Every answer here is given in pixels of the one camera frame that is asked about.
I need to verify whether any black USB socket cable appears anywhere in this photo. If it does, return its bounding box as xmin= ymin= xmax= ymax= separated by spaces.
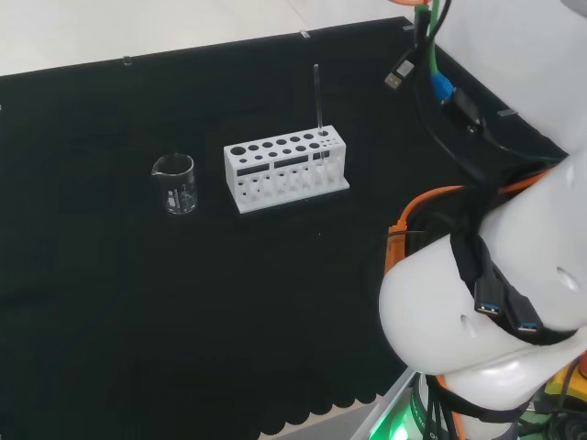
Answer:
xmin=473 ymin=269 xmax=505 ymax=317
xmin=502 ymin=288 xmax=545 ymax=335

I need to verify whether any orange cable with flat connector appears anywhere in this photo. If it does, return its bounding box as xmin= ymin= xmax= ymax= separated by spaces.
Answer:
xmin=383 ymin=170 xmax=559 ymax=276

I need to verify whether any clear glass rod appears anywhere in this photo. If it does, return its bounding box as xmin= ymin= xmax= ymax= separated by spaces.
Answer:
xmin=313 ymin=63 xmax=328 ymax=166

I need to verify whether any black bench cloth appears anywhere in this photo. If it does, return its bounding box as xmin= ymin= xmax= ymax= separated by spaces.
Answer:
xmin=0 ymin=16 xmax=572 ymax=440

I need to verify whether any grey metal base plate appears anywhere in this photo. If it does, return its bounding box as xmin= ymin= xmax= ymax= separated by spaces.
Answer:
xmin=350 ymin=366 xmax=418 ymax=440

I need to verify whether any yellow stop button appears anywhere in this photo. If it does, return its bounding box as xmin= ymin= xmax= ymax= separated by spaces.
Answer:
xmin=545 ymin=352 xmax=587 ymax=413

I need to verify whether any white test tube rack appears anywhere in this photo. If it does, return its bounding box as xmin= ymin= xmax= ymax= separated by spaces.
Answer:
xmin=223 ymin=128 xmax=351 ymax=215

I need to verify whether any black inline cable adapter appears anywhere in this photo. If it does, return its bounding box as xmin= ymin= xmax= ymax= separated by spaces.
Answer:
xmin=451 ymin=85 xmax=488 ymax=135

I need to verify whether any green cable with blue connector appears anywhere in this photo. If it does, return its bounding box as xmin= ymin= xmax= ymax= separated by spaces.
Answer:
xmin=426 ymin=0 xmax=456 ymax=107

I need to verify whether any clear glass beaker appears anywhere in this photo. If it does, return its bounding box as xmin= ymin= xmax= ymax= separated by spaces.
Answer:
xmin=151 ymin=153 xmax=199 ymax=215

